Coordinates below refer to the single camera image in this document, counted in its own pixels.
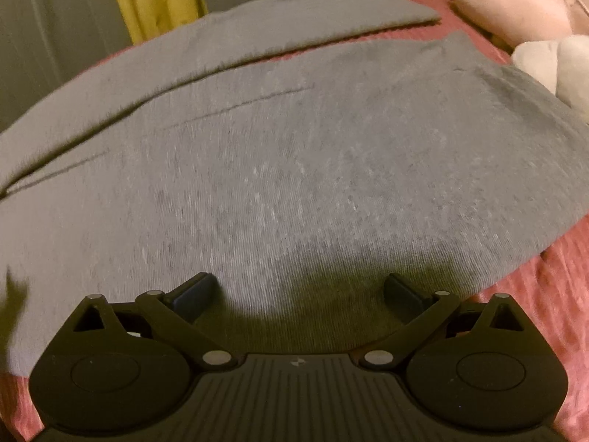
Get pink plush toy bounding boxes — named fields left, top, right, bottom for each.
left=448, top=0, right=589, bottom=49

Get pink ribbed bedspread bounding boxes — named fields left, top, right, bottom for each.
left=0, top=0, right=589, bottom=442

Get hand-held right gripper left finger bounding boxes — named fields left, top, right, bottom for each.
left=69, top=273, right=232, bottom=368

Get grey pants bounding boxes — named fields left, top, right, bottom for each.
left=0, top=0, right=589, bottom=376

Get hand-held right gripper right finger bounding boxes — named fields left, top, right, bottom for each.
left=358, top=273, right=526, bottom=369

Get white plush toy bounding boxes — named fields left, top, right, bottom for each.
left=512, top=34, right=589, bottom=123

